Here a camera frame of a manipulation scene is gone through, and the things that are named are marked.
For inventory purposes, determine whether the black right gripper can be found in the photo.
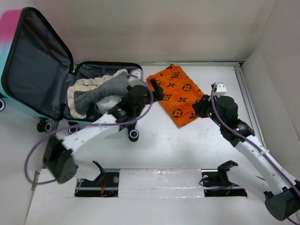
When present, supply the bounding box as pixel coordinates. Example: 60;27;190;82
192;94;225;127

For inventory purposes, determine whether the orange patterned towel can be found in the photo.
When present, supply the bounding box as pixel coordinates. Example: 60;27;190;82
146;64;204;128

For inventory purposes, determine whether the grey cream fleece blanket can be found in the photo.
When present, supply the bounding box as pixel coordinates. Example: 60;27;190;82
67;69;128;119

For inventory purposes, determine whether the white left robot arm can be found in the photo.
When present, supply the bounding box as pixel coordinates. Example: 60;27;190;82
44;79;164;184

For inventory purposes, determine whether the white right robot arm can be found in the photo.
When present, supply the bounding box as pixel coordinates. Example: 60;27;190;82
192;95;300;221

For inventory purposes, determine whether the pink teal suitcase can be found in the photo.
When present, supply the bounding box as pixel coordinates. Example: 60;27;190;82
0;7;142;134

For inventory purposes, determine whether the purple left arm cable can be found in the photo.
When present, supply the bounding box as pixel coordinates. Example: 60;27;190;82
24;74;155;185

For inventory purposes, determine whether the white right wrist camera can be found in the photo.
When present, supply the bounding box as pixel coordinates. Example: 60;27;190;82
211;82;227;96

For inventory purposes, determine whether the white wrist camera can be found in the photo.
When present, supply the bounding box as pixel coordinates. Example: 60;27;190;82
211;82;227;96
128;69;143;86

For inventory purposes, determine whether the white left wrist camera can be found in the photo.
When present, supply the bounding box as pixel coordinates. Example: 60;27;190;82
128;69;143;86

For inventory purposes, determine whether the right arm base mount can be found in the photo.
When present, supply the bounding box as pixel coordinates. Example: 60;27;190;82
199;169;248;197

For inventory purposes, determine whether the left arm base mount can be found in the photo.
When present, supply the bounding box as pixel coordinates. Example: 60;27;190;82
75;161;120;198

